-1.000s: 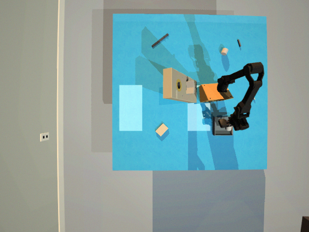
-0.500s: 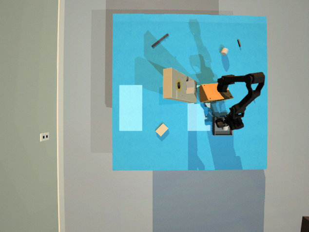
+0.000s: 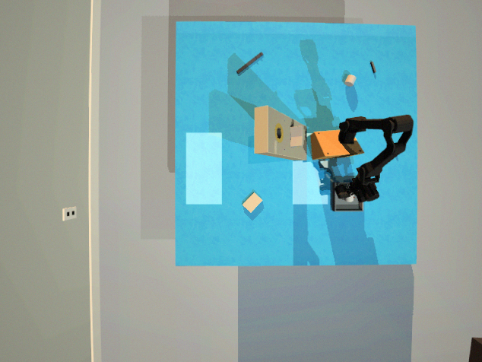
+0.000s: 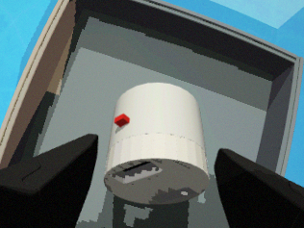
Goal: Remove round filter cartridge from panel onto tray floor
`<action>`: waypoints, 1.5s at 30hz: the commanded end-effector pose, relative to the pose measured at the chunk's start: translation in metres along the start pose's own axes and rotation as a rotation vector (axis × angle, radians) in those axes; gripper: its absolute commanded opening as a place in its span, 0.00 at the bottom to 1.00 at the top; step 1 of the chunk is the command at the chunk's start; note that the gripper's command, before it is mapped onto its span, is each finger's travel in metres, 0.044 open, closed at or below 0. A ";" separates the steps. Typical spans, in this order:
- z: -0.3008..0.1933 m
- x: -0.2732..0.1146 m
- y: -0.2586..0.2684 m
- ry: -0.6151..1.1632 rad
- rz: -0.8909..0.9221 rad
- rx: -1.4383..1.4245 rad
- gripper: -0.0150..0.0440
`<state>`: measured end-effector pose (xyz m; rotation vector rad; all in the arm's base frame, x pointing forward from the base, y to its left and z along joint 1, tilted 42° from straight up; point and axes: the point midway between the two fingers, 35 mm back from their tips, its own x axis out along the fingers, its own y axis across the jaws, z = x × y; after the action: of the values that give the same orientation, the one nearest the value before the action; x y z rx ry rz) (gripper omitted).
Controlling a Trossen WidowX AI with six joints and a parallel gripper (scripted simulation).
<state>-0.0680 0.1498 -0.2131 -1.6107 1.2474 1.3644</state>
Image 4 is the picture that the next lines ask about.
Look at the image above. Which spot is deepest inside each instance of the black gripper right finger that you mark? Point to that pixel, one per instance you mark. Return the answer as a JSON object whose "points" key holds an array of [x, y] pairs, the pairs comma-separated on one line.
{"points": [[255, 197]]}

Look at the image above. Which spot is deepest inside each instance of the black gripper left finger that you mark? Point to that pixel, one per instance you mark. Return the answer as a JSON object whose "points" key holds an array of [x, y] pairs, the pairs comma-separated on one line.
{"points": [[49, 190]]}

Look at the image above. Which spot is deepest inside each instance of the white cylinder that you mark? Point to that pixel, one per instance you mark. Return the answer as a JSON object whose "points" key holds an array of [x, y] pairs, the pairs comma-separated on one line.
{"points": [[156, 151]]}

